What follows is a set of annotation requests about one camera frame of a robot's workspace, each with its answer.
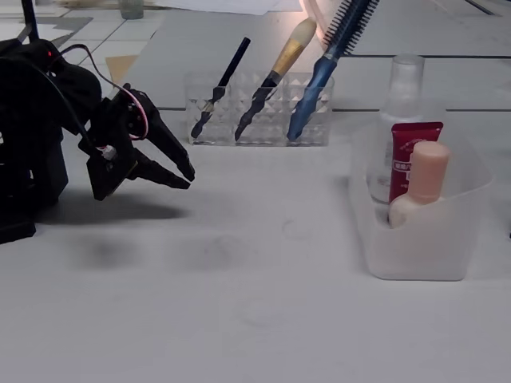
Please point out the blue round hairbrush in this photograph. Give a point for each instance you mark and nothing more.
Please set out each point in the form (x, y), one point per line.
(325, 68)

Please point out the glass cup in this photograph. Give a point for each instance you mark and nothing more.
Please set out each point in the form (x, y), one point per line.
(131, 10)

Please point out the translucent plastic bin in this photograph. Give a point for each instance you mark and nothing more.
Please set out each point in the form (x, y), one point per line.
(419, 247)

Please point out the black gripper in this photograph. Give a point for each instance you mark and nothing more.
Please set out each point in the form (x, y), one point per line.
(140, 128)

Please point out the makeup brush with gold ferrule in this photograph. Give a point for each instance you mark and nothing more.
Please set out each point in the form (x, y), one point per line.
(289, 50)

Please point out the dark blue eyeliner pencil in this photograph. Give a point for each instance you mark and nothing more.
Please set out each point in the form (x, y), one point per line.
(233, 65)

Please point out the red hand cream tube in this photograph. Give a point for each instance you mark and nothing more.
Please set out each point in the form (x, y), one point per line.
(403, 143)

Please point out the clear acrylic organizer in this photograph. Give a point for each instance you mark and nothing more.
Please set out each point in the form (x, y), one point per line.
(271, 119)

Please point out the black stand post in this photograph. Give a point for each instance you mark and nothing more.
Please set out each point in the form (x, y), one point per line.
(30, 20)

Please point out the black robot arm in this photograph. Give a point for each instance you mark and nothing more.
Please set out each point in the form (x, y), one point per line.
(28, 119)

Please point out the pink lotion bottle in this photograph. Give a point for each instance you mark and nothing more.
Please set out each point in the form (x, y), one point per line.
(429, 171)

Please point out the tan cardboard piece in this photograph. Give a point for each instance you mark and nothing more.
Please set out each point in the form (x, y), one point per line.
(120, 68)

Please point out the pale pink curved band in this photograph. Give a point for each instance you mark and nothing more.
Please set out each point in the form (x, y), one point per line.
(309, 14)

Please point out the clear spray bottle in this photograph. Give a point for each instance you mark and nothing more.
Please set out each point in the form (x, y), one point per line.
(407, 80)

